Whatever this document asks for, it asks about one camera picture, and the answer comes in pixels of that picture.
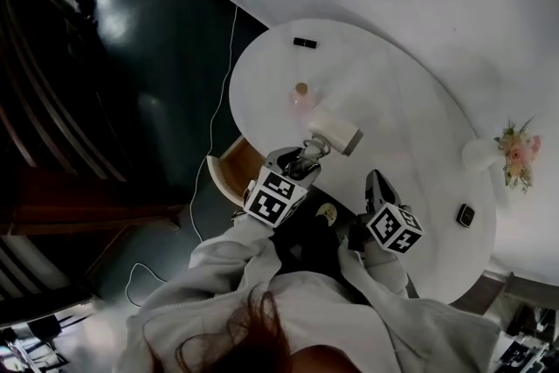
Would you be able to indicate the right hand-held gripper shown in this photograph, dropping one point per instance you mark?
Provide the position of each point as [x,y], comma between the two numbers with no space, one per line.
[393,229]

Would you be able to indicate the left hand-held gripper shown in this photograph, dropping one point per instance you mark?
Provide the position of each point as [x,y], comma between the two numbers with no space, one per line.
[273,198]

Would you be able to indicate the white rectangular box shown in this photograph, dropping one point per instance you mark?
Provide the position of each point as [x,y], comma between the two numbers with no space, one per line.
[336,131]

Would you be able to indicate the large white wooden drawer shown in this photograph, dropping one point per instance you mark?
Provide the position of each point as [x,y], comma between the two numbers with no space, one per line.
[236,170]

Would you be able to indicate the person's left forearm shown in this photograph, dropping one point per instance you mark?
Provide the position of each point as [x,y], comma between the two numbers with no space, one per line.
[236,253]

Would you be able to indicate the person's right forearm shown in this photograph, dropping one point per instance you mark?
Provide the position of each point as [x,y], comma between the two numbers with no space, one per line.
[380,271]

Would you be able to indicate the black shoe with cream patch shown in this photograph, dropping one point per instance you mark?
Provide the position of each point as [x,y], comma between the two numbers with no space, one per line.
[326,214]

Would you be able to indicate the pink perfume bottle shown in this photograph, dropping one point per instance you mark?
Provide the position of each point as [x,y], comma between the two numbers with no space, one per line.
[303,100]

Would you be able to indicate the person's legs in black trousers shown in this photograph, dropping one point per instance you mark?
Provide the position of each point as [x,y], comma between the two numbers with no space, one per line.
[310,244]

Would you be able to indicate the small black square box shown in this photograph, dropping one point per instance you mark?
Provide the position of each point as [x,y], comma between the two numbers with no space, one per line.
[465,215]

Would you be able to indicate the white vase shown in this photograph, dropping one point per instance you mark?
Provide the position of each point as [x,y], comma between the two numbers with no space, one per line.
[480,155]

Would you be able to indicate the black lipstick tube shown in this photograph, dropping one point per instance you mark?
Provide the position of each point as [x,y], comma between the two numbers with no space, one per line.
[305,43]

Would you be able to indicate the person's white jacket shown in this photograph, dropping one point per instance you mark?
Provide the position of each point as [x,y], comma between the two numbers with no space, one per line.
[340,319]

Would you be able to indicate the grey wooden panel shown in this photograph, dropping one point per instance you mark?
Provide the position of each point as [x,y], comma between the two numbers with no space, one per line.
[485,292]

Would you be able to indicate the pink flower bouquet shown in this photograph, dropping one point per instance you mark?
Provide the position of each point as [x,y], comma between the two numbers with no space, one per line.
[519,153]

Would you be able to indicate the brown wooden bed frame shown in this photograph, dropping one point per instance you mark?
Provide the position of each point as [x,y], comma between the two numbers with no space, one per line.
[57,170]

